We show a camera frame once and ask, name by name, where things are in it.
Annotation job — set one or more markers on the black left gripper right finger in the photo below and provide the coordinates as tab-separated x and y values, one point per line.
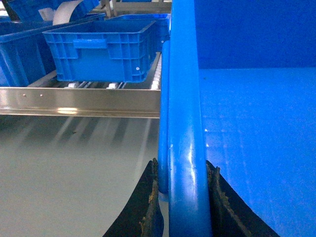
230	215

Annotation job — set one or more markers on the blue crate far left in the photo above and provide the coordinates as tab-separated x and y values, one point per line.
25	57

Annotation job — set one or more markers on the steel roller shelf frame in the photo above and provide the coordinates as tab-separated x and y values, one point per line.
48	97

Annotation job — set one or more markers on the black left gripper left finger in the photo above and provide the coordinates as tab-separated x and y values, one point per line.
141	216

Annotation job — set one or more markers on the large blue plastic crate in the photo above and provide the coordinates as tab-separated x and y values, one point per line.
239	91

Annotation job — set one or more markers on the blue crate on shelf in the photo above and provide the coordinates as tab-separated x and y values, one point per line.
103	51

